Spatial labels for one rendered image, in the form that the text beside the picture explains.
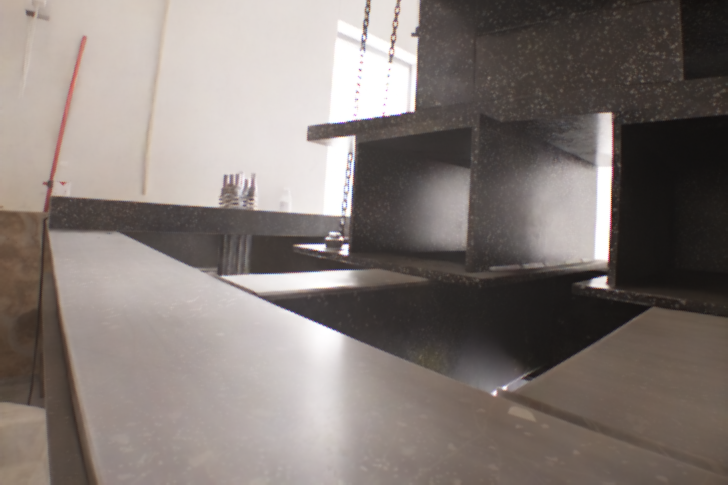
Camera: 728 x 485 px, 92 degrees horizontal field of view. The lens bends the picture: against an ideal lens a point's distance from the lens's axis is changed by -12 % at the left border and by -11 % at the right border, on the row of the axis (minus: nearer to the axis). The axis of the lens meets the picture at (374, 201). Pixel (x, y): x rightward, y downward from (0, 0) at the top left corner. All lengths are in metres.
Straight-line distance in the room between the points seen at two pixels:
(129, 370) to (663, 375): 0.25
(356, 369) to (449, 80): 0.48
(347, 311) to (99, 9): 2.03
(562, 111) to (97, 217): 0.96
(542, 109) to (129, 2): 2.05
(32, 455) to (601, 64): 1.01
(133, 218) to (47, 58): 1.23
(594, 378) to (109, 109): 2.09
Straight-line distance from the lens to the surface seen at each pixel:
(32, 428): 0.87
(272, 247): 1.81
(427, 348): 0.53
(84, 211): 1.06
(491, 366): 0.68
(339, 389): 0.18
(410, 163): 0.74
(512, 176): 0.57
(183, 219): 1.10
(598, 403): 0.20
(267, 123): 2.39
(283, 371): 0.19
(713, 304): 0.46
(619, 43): 0.55
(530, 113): 0.54
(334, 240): 0.69
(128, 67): 2.20
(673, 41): 0.55
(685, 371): 0.27
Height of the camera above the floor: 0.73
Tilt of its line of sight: 2 degrees up
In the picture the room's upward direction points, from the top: 4 degrees clockwise
